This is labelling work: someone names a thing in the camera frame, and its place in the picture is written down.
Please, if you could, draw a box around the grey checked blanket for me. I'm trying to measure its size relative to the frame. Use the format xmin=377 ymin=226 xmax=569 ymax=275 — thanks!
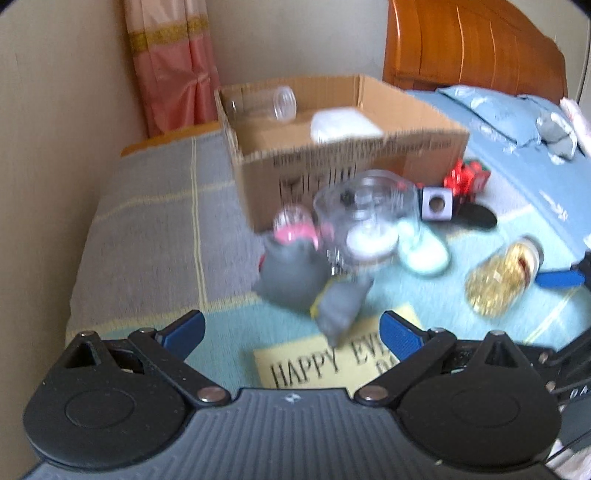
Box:
xmin=65 ymin=131 xmax=264 ymax=333

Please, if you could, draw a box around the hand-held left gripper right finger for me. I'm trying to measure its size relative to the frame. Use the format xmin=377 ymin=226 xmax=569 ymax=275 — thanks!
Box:
xmin=353 ymin=310 xmax=532 ymax=409

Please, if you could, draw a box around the blue floral pillow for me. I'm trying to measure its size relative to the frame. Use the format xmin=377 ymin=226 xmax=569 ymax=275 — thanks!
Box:
xmin=438 ymin=85 xmax=555 ymax=145

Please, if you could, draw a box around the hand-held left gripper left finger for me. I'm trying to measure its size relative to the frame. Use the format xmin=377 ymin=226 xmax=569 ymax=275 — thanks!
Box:
xmin=62 ymin=310 xmax=232 ymax=408

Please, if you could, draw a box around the gold-toned glass jar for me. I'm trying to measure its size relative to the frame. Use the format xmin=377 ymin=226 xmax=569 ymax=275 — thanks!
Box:
xmin=464 ymin=236 xmax=544 ymax=318

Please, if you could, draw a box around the orange wooden headboard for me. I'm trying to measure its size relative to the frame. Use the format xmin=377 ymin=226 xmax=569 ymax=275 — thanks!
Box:
xmin=382 ymin=0 xmax=570 ymax=100

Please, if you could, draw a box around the clear glass dome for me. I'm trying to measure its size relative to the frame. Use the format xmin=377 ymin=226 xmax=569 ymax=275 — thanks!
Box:
xmin=314 ymin=170 xmax=423 ymax=271

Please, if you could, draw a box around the clear plastic jar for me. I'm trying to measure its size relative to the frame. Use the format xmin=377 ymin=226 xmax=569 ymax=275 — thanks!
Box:
xmin=228 ymin=86 xmax=297 ymax=123

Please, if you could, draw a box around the blue floral bed sheet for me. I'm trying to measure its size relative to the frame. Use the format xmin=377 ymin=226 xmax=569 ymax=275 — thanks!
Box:
xmin=406 ymin=85 xmax=591 ymax=296

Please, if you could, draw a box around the purple white cube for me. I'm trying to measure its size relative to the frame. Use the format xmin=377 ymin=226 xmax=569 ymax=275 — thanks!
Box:
xmin=421 ymin=187 xmax=454 ymax=221

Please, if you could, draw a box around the pink keychain toy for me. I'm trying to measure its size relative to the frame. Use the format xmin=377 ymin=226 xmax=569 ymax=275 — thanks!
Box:
xmin=272 ymin=206 xmax=321 ymax=250

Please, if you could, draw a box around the teal mat with yellow label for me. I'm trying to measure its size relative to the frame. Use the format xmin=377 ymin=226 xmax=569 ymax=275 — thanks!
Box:
xmin=67 ymin=175 xmax=591 ymax=393

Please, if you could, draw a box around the pink curtain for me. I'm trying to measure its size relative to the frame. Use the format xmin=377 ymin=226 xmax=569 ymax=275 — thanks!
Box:
xmin=124 ymin=0 xmax=221 ymax=138

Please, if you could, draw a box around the white mint round item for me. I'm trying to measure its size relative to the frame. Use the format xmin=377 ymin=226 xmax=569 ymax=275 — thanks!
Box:
xmin=397 ymin=217 xmax=451 ymax=277

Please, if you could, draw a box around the wooden bed side rail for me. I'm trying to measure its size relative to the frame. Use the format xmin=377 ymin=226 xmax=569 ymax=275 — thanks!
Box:
xmin=121 ymin=121 xmax=222 ymax=158

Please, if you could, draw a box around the grey cat keychain toy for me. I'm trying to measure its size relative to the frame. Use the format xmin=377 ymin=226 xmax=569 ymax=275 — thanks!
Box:
xmin=252 ymin=240 xmax=375 ymax=344

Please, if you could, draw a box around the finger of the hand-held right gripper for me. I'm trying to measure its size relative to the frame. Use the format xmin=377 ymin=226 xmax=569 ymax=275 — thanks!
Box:
xmin=536 ymin=251 xmax=591 ymax=291

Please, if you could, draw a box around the cardboard box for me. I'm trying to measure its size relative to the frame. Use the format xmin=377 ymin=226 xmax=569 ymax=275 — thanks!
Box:
xmin=215 ymin=74 xmax=471 ymax=232

